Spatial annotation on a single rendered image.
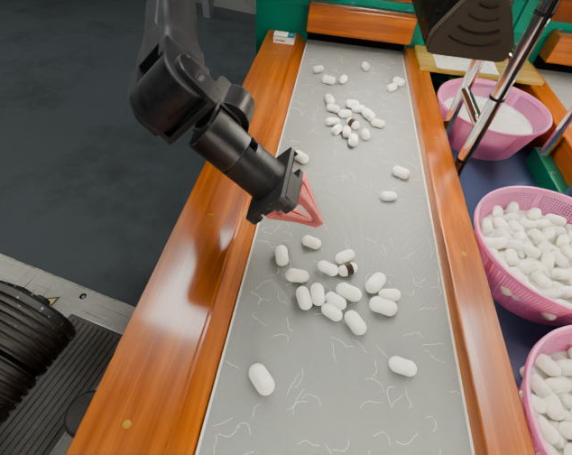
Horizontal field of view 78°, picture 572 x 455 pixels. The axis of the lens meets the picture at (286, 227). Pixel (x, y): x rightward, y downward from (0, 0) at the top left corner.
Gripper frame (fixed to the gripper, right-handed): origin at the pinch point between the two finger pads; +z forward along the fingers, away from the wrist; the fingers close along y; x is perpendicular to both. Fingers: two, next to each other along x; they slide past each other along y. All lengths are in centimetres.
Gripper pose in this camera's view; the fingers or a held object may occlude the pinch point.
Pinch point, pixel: (316, 221)
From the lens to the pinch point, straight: 49.9
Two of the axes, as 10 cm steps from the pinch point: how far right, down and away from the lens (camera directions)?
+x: -7.0, 4.0, 5.9
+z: 7.0, 5.5, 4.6
